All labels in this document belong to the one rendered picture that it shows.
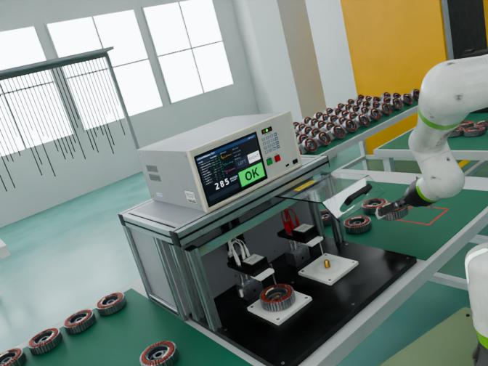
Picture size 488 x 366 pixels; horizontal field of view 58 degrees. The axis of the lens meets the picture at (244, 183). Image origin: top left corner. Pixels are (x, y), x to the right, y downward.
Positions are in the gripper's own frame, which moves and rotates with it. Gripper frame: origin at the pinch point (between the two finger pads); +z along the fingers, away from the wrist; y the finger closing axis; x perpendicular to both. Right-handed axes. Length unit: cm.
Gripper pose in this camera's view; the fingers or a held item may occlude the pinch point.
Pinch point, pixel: (392, 209)
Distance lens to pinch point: 175.1
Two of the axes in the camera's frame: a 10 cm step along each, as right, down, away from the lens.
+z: -1.4, 3.1, 9.4
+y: 9.2, -3.2, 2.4
